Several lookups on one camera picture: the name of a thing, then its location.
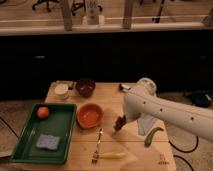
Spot dark red grape bunch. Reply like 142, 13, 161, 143
113, 116, 127, 131

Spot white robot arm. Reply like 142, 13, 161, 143
123, 78, 213, 142

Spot orange red bowl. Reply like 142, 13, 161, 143
77, 103, 103, 129

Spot dark brown bowl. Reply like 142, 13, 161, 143
75, 78, 96, 97

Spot light blue cloth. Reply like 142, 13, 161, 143
137, 115, 157, 136

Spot yellow banana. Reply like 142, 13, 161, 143
99, 150, 126, 159

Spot silver fork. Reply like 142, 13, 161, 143
91, 128, 103, 164

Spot green plastic tray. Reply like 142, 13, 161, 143
11, 103, 77, 165

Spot dark blue device on floor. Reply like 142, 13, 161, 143
186, 92, 211, 108

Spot white round container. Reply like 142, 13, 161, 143
54, 84, 68, 100

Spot blue grey sponge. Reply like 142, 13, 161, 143
36, 134, 60, 150

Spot orange fruit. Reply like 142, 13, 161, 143
37, 106, 50, 119

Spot black power cable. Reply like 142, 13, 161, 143
168, 134, 200, 154

